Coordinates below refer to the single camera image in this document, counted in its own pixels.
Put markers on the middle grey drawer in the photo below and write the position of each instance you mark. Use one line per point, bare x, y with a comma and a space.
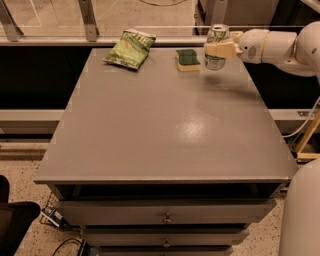
164, 236

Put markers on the green yellow sponge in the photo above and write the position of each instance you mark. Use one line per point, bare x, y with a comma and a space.
187, 60

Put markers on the green chip bag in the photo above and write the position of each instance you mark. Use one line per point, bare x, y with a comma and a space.
131, 50

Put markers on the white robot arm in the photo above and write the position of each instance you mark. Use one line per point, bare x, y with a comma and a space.
298, 54

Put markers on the grey drawer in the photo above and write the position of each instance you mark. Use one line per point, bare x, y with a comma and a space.
158, 212
161, 251
164, 236

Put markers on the metal railing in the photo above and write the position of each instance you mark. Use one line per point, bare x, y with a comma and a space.
100, 22

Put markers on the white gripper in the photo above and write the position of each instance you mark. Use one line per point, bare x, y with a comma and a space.
252, 45

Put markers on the yellow wooden frame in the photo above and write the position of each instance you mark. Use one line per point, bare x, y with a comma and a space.
299, 149

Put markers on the top grey drawer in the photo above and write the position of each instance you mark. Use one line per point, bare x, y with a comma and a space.
158, 212

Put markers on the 7up soda can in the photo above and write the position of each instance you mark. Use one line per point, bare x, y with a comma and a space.
216, 33

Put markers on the grey drawer cabinet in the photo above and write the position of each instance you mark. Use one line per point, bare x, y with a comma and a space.
162, 134

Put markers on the black chair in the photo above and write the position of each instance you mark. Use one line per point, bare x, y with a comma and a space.
15, 219

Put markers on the bottom grey drawer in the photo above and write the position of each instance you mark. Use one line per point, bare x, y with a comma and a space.
161, 251

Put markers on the wire basket with items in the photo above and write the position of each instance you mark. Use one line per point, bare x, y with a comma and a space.
51, 214

